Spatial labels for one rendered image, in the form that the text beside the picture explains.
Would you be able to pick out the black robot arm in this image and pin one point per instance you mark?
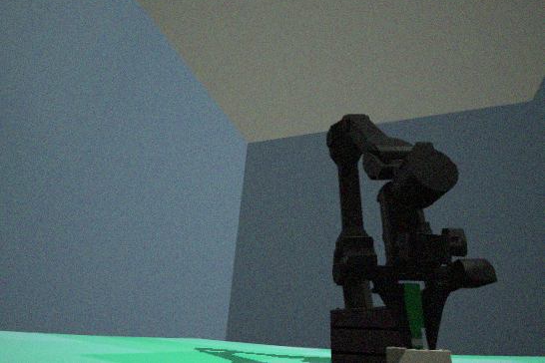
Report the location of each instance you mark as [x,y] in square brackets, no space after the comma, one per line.
[419,175]

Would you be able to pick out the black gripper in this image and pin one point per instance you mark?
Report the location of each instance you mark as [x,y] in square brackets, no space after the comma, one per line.
[439,282]

